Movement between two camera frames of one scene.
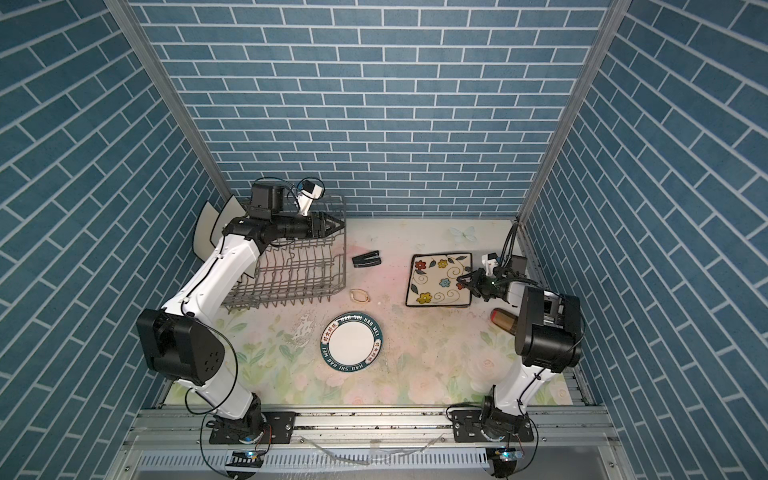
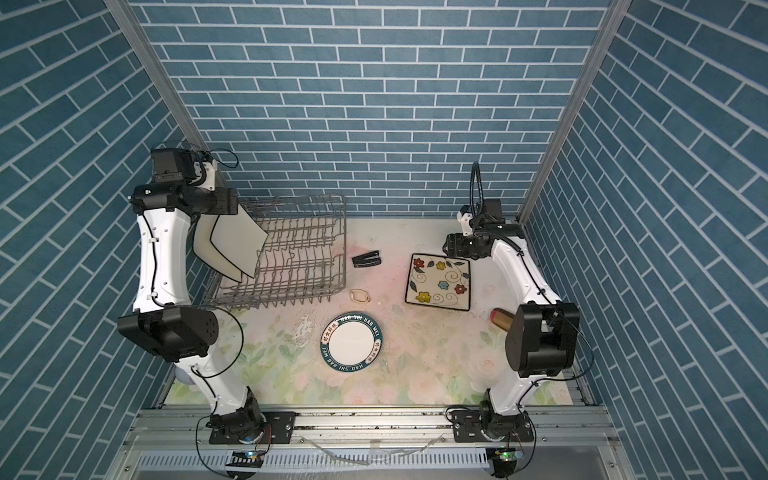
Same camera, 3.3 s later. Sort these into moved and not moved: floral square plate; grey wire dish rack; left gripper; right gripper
Moved: left gripper; right gripper
Not moved: grey wire dish rack; floral square plate
